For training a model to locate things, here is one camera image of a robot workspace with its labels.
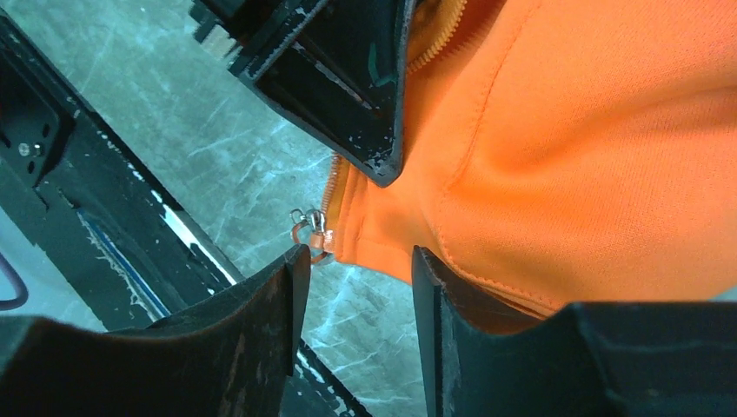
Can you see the orange jacket with pink lining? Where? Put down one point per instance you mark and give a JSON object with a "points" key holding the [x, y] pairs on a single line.
{"points": [[557, 151]]}

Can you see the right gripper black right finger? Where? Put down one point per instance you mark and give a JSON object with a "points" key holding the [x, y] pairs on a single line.
{"points": [[480, 357]]}

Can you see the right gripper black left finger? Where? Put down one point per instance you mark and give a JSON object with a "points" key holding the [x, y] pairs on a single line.
{"points": [[229, 355]]}

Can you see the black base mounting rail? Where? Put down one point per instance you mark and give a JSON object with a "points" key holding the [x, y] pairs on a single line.
{"points": [[127, 249]]}

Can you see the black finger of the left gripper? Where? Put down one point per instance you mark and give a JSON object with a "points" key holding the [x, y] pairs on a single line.
{"points": [[335, 69]]}

